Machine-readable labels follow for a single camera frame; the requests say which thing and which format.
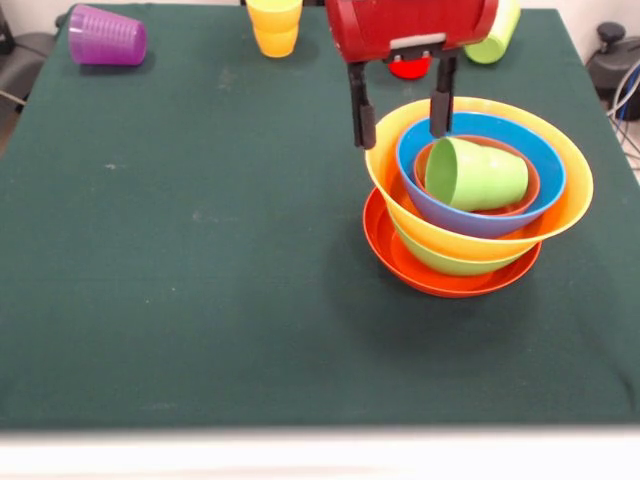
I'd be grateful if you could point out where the bundle of floor cables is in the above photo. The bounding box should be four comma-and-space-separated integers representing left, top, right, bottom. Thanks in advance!
605, 57, 640, 169

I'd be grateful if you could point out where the large orange plastic bowl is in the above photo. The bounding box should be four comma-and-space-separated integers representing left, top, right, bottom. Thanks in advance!
363, 95, 595, 262

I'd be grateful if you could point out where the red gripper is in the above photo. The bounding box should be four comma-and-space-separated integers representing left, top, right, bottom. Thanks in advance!
323, 0, 501, 151

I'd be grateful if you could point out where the small red plastic bowl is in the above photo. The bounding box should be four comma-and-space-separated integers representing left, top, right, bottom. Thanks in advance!
413, 133, 542, 218

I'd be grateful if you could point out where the wide red plastic bowl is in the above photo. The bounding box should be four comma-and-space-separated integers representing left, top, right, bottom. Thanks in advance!
361, 185, 543, 299

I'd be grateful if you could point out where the black rounded stand foot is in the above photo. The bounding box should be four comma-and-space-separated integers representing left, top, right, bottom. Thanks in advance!
0, 7, 56, 109
585, 21, 640, 94

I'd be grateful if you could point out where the green plastic bowl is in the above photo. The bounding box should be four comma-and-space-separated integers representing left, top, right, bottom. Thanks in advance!
387, 212, 539, 277

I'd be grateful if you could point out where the blue plastic bowl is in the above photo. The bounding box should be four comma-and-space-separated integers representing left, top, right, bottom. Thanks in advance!
395, 110, 568, 239

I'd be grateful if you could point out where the lime green plastic cup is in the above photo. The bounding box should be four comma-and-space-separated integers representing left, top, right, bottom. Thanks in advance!
462, 0, 522, 65

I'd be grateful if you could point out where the dark green tablecloth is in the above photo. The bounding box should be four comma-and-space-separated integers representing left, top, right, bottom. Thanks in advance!
0, 2, 640, 432

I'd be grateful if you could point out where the purple plastic cup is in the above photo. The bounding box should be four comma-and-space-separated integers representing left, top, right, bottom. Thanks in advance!
67, 3, 149, 67

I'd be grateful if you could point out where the yellow plastic cup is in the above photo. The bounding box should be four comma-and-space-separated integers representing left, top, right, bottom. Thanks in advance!
245, 0, 304, 59

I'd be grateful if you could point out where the red plastic cup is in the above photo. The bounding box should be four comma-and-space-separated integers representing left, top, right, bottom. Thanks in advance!
388, 55, 433, 81

